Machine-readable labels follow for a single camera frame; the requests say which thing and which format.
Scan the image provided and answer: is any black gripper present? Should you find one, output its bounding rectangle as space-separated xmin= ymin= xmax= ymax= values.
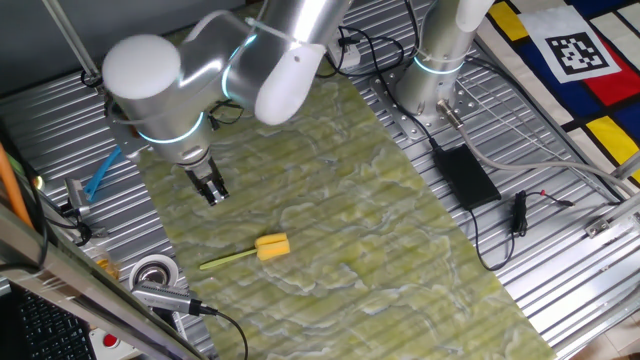
xmin=183 ymin=157 xmax=231 ymax=207

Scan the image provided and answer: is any yellow sponge brush green handle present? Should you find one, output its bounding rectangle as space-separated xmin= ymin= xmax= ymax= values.
xmin=198 ymin=232 xmax=292 ymax=272

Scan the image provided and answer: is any silver tape roll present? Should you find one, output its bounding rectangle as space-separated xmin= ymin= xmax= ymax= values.
xmin=128 ymin=253 xmax=180 ymax=291

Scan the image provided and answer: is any glass beaker with yellow liquid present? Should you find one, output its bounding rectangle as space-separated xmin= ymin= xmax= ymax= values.
xmin=94 ymin=247 xmax=121 ymax=281

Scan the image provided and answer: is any black clamp tool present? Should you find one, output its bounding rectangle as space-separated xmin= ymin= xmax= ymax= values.
xmin=59 ymin=178 xmax=109 ymax=246

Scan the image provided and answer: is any green marble pattern mat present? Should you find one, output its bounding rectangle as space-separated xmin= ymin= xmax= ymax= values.
xmin=102 ymin=2 xmax=559 ymax=360

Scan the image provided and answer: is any grey emergency stop box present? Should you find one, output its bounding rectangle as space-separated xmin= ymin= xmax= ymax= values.
xmin=89 ymin=327 xmax=144 ymax=360

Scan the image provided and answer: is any white power strip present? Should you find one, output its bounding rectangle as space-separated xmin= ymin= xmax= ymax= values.
xmin=327 ymin=37 xmax=362 ymax=71

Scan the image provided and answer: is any metal pole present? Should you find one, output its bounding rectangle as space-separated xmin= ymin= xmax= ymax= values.
xmin=40 ymin=0 xmax=109 ymax=96

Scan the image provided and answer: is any orange tube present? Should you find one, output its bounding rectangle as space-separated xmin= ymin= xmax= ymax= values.
xmin=0 ymin=142 xmax=34 ymax=231

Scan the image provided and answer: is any black keyboard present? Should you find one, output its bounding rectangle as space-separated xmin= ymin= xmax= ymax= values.
xmin=9 ymin=284 xmax=99 ymax=360

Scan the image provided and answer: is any black power adapter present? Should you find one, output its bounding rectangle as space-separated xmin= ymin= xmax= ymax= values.
xmin=432 ymin=143 xmax=503 ymax=212

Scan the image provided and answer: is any white fiducial marker sheet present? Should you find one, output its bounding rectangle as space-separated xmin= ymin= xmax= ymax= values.
xmin=517 ymin=4 xmax=623 ymax=85

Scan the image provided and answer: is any colourful block pattern cloth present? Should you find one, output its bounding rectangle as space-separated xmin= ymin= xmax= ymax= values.
xmin=474 ymin=0 xmax=640 ymax=186

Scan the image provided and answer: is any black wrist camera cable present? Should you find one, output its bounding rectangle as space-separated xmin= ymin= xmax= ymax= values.
xmin=207 ymin=98 xmax=246 ymax=132

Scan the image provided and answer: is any grey camera bracket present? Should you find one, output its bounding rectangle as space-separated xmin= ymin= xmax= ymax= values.
xmin=103 ymin=97 xmax=151 ymax=157

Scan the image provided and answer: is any brown scrub brush blue handle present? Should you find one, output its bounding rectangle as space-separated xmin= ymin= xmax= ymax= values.
xmin=82 ymin=124 xmax=141 ymax=204

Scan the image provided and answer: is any silver depth camera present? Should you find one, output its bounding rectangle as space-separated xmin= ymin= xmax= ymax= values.
xmin=130 ymin=280 xmax=204 ymax=317

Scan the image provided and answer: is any black depth camera cable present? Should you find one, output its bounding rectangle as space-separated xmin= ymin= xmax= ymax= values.
xmin=198 ymin=303 xmax=250 ymax=360

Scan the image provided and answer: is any aluminium frame bar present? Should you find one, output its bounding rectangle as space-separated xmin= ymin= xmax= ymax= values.
xmin=584 ymin=149 xmax=640 ymax=239
xmin=0 ymin=202 xmax=211 ymax=360

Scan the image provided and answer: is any black cable with plug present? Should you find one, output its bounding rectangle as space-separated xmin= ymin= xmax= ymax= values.
xmin=314 ymin=24 xmax=406 ymax=80

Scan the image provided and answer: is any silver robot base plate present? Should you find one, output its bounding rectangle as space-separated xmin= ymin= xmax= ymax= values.
xmin=369 ymin=64 xmax=481 ymax=144

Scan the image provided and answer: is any black adapter power cable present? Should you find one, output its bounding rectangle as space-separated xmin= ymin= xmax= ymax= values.
xmin=367 ymin=24 xmax=442 ymax=151

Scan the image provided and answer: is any grey cable with metal connector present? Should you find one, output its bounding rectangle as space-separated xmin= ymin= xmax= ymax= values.
xmin=435 ymin=98 xmax=640 ymax=196

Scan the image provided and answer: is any bundled black cable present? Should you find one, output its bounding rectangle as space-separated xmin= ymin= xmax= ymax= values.
xmin=469 ymin=188 xmax=576 ymax=273

